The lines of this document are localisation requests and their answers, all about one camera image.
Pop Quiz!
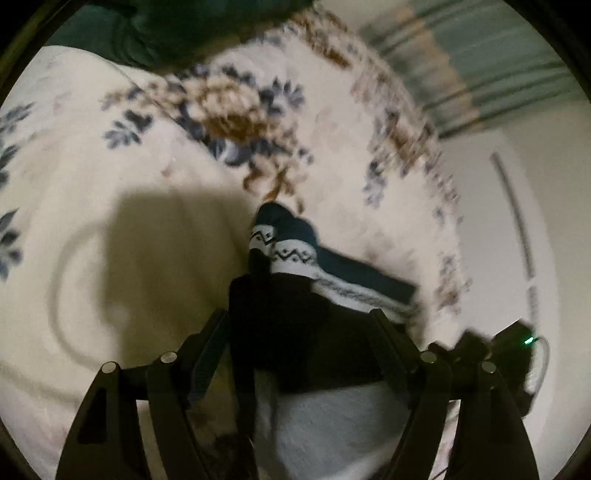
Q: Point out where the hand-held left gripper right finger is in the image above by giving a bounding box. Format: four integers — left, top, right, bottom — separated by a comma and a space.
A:
368, 308, 539, 480

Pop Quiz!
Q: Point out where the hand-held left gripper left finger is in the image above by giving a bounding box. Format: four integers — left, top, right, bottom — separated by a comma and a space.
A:
55, 308, 260, 480

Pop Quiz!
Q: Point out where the striped knit sweater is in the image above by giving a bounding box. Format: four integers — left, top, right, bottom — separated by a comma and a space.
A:
228, 202, 451, 480

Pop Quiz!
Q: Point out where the white headboard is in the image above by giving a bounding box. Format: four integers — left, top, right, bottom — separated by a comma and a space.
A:
436, 99, 591, 464

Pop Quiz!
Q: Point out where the floral bed sheet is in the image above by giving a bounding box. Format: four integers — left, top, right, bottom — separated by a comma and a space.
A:
0, 9, 472, 480

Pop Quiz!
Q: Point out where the grey-green curtain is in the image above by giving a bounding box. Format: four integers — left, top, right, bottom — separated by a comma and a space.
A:
359, 0, 588, 139

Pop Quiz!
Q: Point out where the folded dark green quilt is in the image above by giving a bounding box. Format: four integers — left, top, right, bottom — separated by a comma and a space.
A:
46, 0, 320, 71

